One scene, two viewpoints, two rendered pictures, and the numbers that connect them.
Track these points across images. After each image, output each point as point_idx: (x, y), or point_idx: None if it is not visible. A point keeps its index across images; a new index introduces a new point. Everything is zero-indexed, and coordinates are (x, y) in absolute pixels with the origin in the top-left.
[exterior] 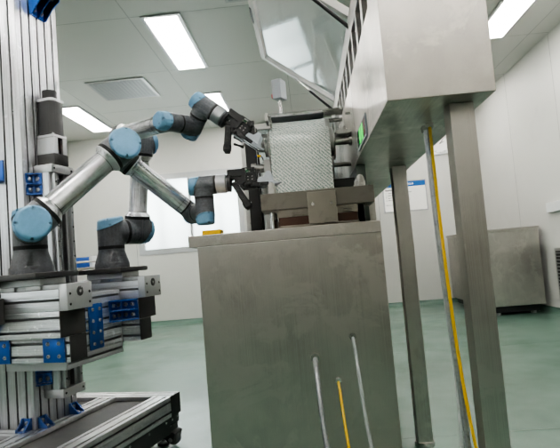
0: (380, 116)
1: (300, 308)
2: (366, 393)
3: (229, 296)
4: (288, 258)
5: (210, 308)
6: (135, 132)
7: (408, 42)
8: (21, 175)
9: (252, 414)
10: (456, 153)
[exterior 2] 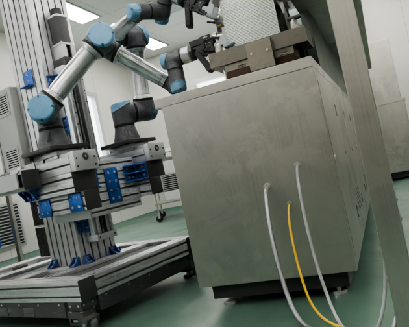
0: None
1: (250, 146)
2: (316, 213)
3: (191, 144)
4: (234, 104)
5: (178, 156)
6: (120, 26)
7: None
8: (43, 78)
9: (223, 239)
10: None
